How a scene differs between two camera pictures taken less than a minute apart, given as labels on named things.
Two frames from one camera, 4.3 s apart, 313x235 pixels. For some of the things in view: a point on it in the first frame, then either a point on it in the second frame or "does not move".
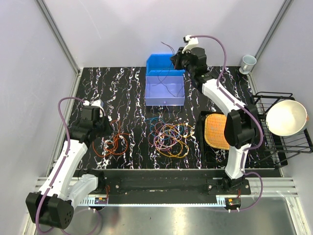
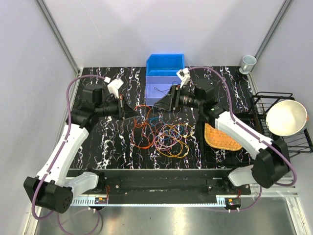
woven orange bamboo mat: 214,131 does not move
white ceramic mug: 247,63 does not move
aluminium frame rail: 276,191 does not move
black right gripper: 177,58 to 171,101
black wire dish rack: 279,151 does not move
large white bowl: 286,118 does not move
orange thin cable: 118,147 to 145,123
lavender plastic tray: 165,90 does not move
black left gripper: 109,130 to 124,111
